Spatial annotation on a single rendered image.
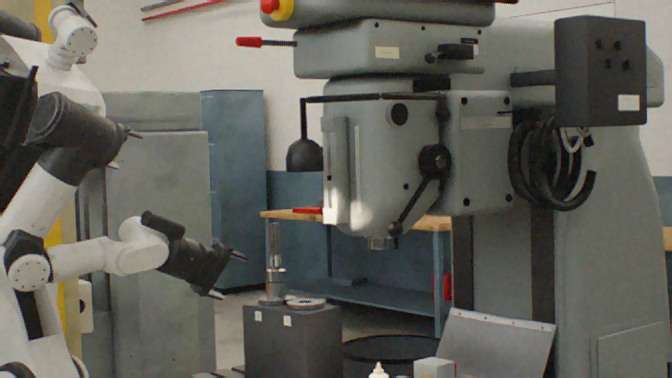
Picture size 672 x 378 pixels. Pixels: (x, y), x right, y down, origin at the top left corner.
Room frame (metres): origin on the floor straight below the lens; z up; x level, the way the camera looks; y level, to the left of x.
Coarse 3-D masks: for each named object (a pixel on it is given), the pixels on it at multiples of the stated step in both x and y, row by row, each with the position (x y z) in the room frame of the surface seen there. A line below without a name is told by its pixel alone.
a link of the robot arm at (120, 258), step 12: (108, 240) 1.88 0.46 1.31; (144, 240) 1.90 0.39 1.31; (156, 240) 1.90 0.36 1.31; (108, 252) 1.86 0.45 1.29; (120, 252) 1.86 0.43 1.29; (132, 252) 1.87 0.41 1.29; (144, 252) 1.88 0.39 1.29; (156, 252) 1.90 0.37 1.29; (168, 252) 1.92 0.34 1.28; (108, 264) 1.87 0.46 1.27; (120, 264) 1.86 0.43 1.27; (132, 264) 1.88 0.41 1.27; (144, 264) 1.90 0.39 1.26; (156, 264) 1.91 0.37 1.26
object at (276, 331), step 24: (264, 312) 2.19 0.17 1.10; (288, 312) 2.13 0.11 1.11; (312, 312) 2.11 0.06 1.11; (336, 312) 2.17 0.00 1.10; (264, 336) 2.19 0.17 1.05; (288, 336) 2.13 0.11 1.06; (312, 336) 2.11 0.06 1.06; (336, 336) 2.16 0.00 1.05; (264, 360) 2.19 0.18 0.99; (288, 360) 2.14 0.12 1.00; (312, 360) 2.11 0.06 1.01; (336, 360) 2.16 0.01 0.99
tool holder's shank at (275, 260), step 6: (270, 228) 2.24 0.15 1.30; (276, 228) 2.24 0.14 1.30; (270, 234) 2.24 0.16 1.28; (276, 234) 2.24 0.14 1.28; (270, 240) 2.24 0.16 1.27; (276, 240) 2.24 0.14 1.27; (270, 246) 2.25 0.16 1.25; (276, 246) 2.24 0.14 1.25; (276, 252) 2.24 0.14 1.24; (270, 258) 2.24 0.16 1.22; (276, 258) 2.23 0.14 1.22; (270, 264) 2.24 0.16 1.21; (276, 264) 2.23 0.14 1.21
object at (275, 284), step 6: (270, 276) 2.23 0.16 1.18; (276, 276) 2.22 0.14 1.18; (282, 276) 2.23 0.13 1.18; (270, 282) 2.23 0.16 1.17; (276, 282) 2.22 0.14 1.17; (282, 282) 2.23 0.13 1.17; (270, 288) 2.23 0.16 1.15; (276, 288) 2.22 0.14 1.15; (282, 288) 2.23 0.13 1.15; (270, 294) 2.23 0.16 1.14; (276, 294) 2.22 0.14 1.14; (282, 294) 2.23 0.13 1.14
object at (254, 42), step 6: (240, 42) 1.82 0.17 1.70; (246, 42) 1.83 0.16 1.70; (252, 42) 1.84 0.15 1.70; (258, 42) 1.84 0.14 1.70; (264, 42) 1.86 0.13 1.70; (270, 42) 1.87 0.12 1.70; (276, 42) 1.88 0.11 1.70; (282, 42) 1.89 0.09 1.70; (288, 42) 1.90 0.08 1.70; (294, 42) 1.91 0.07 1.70
